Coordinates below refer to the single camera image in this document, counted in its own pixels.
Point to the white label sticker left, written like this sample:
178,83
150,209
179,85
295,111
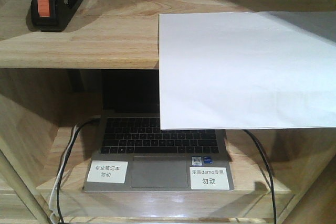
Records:
107,172

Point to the white paper sheets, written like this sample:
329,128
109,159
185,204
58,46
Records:
263,70

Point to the black stapler with orange button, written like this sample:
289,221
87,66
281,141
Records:
53,15

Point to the silver laptop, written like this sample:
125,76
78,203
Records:
130,131

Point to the white label sticker right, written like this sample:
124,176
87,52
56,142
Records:
209,178

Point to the wooden shelf unit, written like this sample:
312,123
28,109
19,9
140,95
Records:
39,108

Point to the white label sticker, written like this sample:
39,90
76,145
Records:
107,172
209,178

